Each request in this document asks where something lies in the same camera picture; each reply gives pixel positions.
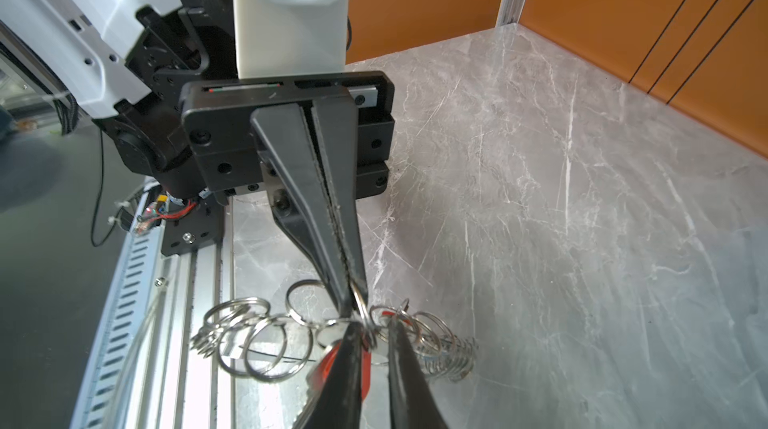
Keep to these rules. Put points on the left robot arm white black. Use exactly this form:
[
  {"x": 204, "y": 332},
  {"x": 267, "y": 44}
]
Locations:
[{"x": 125, "y": 63}]

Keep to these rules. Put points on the aluminium front rail frame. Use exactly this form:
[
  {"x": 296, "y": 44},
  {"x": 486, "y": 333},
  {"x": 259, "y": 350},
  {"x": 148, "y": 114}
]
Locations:
[{"x": 143, "y": 371}]

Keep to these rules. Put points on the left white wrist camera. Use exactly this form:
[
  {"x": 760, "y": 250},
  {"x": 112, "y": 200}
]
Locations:
[{"x": 290, "y": 37}]

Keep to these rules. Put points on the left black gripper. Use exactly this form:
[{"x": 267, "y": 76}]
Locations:
[{"x": 312, "y": 191}]

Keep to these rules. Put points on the red head silver key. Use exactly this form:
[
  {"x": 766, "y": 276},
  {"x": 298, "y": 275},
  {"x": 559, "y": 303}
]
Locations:
[{"x": 336, "y": 369}]

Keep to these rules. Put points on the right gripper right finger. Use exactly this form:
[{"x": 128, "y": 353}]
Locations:
[{"x": 412, "y": 405}]

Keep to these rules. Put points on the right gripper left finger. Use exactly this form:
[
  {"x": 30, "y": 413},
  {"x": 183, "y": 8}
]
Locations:
[{"x": 339, "y": 384}]

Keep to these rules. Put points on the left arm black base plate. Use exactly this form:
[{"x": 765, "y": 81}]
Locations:
[{"x": 201, "y": 227}]

